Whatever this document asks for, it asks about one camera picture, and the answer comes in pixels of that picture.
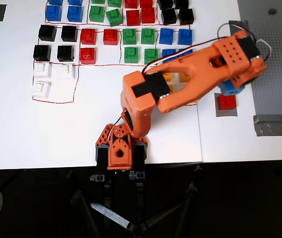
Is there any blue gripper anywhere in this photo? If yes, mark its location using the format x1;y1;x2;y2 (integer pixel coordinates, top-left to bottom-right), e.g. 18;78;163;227
217;79;246;97

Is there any black table clamp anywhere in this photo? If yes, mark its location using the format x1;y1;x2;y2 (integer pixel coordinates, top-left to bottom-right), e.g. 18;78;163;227
89;145;112;184
128;142;148;188

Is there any black lego block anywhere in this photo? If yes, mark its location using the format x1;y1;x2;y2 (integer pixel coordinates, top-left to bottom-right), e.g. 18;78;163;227
158;0;174;10
38;24;57;42
175;0;190;9
178;8;195;25
61;25;78;42
161;8;178;25
57;45;74;62
33;44;52;62

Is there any grey lego baseplate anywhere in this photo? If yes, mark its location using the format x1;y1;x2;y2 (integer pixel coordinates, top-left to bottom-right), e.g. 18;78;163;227
237;0;282;117

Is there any black tripod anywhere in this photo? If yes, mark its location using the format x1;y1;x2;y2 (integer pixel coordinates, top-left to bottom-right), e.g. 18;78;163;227
70;165;204;236

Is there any grey tape square marker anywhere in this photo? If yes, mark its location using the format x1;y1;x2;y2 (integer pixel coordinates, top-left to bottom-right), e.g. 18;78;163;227
214;93;238;118

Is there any white lego block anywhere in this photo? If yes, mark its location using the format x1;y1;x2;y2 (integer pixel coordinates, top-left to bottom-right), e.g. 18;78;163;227
33;61;52;80
31;80;52;98
56;63;76;80

